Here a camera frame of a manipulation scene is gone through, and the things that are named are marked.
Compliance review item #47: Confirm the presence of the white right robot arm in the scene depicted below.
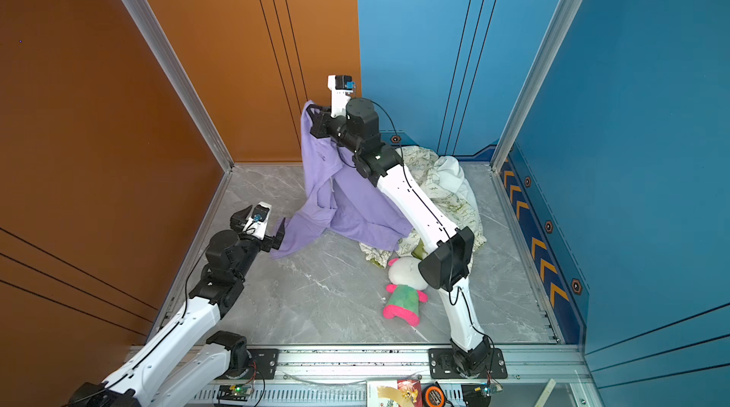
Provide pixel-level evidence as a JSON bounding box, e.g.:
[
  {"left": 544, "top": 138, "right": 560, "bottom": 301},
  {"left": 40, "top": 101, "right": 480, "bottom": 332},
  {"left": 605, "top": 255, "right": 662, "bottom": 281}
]
[{"left": 306, "top": 97, "right": 496, "bottom": 378}]

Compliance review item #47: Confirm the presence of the green circuit board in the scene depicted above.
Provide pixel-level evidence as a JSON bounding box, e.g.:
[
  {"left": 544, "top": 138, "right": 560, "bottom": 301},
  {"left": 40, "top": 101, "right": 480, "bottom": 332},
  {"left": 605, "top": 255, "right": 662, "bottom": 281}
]
[
  {"left": 475, "top": 380, "right": 503, "bottom": 397},
  {"left": 216, "top": 384, "right": 255, "bottom": 402}
]

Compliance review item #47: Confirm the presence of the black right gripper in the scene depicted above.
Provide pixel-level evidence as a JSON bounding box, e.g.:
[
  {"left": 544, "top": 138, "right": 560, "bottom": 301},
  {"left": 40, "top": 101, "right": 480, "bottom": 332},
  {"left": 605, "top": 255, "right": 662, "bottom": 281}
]
[{"left": 307, "top": 102, "right": 367, "bottom": 158}]

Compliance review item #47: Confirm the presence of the green circuit board left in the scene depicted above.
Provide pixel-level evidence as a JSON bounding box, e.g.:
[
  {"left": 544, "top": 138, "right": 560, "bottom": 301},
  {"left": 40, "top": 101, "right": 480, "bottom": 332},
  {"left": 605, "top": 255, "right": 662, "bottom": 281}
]
[{"left": 216, "top": 384, "right": 255, "bottom": 402}]

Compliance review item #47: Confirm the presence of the colourful card packet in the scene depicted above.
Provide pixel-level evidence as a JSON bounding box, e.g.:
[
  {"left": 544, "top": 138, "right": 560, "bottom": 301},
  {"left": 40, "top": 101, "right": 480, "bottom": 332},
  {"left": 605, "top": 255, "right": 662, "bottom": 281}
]
[{"left": 366, "top": 380, "right": 423, "bottom": 407}]

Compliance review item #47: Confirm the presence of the aluminium corner post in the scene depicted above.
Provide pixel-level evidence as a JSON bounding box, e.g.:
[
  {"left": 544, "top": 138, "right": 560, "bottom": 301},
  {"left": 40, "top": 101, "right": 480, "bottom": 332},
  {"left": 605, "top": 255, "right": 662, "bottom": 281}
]
[
  {"left": 121, "top": 0, "right": 234, "bottom": 173},
  {"left": 490, "top": 0, "right": 583, "bottom": 173}
]

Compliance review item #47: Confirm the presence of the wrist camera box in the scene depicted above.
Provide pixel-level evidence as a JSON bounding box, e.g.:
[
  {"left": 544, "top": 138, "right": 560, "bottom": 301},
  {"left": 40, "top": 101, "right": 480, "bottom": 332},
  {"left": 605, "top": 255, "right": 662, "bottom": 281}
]
[
  {"left": 243, "top": 202, "right": 271, "bottom": 240},
  {"left": 327, "top": 74, "right": 355, "bottom": 117}
]

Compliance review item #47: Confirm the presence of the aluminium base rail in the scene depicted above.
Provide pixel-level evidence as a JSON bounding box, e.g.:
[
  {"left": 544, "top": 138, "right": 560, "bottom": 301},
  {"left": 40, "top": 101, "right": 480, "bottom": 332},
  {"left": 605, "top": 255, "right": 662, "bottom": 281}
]
[{"left": 127, "top": 342, "right": 606, "bottom": 407}]

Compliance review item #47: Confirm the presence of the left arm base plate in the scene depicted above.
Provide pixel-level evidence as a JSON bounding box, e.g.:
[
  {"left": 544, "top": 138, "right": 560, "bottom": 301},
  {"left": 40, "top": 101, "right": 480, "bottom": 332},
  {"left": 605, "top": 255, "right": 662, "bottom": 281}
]
[{"left": 222, "top": 348, "right": 279, "bottom": 382}]

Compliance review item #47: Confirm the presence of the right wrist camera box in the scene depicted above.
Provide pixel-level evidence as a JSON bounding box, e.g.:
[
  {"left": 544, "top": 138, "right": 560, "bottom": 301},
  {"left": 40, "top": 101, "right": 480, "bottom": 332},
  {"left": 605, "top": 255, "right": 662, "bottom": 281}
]
[{"left": 327, "top": 74, "right": 355, "bottom": 117}]

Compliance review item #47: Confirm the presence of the white pink plush toy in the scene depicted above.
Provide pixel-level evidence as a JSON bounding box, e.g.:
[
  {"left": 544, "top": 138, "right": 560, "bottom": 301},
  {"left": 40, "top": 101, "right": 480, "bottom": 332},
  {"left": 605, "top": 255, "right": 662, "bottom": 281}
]
[{"left": 383, "top": 256, "right": 429, "bottom": 327}]

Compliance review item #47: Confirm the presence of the green circuit board right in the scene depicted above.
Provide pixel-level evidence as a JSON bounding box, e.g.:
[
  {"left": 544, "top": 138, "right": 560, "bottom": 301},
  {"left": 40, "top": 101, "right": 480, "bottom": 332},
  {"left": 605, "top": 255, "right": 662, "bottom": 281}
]
[{"left": 475, "top": 380, "right": 503, "bottom": 397}]

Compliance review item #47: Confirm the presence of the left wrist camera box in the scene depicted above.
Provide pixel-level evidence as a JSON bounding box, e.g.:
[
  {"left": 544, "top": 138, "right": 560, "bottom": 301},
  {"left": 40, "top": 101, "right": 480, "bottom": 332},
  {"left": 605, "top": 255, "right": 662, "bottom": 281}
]
[{"left": 243, "top": 202, "right": 271, "bottom": 240}]

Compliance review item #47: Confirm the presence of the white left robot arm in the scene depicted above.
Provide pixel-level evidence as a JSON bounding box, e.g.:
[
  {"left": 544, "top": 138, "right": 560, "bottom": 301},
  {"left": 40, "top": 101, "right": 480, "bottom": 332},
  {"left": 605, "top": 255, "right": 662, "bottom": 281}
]
[{"left": 68, "top": 202, "right": 285, "bottom": 406}]

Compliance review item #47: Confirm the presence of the purple cloth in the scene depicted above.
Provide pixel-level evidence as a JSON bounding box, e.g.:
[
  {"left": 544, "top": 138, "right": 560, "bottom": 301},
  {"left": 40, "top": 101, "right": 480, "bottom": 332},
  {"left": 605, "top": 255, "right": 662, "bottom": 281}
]
[{"left": 271, "top": 101, "right": 414, "bottom": 259}]

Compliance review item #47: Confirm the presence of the white green floral cloth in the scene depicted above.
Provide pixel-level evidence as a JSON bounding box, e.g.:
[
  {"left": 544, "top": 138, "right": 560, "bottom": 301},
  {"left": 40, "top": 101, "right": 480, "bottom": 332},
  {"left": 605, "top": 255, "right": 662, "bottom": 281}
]
[{"left": 359, "top": 146, "right": 487, "bottom": 268}]

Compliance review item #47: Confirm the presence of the orange black tape measure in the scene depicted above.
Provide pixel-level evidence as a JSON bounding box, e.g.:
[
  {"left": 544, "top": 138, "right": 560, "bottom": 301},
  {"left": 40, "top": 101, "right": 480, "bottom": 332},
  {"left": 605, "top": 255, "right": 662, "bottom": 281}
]
[{"left": 422, "top": 383, "right": 447, "bottom": 407}]

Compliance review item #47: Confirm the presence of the aluminium corner post left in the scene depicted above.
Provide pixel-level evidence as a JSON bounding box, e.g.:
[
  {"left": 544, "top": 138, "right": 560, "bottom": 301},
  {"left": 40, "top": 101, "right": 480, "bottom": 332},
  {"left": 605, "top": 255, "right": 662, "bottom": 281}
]
[{"left": 121, "top": 0, "right": 234, "bottom": 173}]

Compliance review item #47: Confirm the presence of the aluminium corner post right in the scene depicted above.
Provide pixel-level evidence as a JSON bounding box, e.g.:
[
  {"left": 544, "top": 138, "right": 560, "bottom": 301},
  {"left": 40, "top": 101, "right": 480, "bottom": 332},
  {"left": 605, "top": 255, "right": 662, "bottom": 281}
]
[{"left": 490, "top": 0, "right": 583, "bottom": 173}]

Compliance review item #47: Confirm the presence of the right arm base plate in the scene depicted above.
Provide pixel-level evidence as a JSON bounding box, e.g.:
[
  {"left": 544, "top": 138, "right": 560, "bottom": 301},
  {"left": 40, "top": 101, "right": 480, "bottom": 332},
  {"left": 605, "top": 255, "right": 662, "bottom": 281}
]
[{"left": 427, "top": 347, "right": 509, "bottom": 380}]

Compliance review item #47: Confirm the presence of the green cloth with symbols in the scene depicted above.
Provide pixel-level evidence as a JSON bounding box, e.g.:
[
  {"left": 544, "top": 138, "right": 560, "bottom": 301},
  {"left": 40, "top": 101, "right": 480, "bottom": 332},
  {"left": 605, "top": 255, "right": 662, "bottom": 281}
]
[{"left": 411, "top": 240, "right": 429, "bottom": 260}]

